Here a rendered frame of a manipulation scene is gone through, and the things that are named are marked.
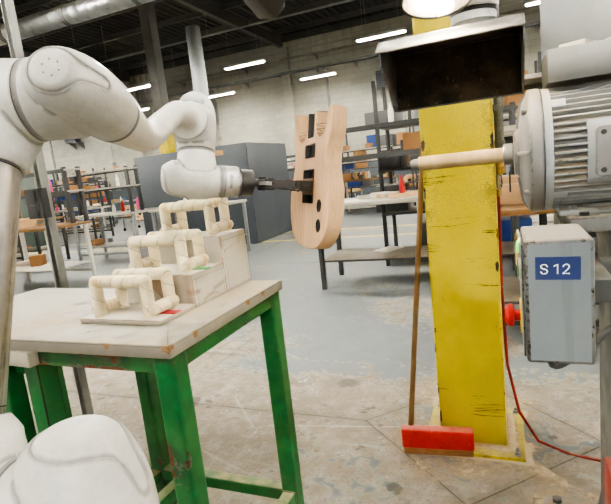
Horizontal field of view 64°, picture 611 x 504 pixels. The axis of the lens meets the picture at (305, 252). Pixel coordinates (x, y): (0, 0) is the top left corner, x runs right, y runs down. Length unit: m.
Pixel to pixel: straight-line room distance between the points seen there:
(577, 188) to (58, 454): 0.96
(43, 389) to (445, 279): 1.50
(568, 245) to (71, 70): 0.77
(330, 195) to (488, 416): 1.36
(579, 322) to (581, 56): 0.51
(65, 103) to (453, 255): 1.62
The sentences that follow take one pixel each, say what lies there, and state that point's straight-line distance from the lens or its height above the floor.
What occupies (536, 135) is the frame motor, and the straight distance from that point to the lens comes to 1.04.
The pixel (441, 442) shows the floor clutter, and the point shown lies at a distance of 2.29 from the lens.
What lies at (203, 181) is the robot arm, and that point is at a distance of 1.33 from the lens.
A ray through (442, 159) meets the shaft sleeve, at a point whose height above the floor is 1.25.
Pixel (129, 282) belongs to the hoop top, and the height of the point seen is 1.04.
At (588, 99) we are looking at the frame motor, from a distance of 1.09.
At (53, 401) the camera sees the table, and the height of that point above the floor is 0.74.
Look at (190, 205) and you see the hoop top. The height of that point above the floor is 1.20.
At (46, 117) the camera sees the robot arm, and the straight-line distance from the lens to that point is 0.86.
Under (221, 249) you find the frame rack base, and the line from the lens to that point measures 1.47.
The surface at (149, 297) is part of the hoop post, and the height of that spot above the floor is 1.00.
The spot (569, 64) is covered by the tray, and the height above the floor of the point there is 1.41.
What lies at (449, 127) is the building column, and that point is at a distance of 2.04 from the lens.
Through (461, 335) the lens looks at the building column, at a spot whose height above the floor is 0.51.
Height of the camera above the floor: 1.26
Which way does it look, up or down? 9 degrees down
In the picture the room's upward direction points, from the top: 6 degrees counter-clockwise
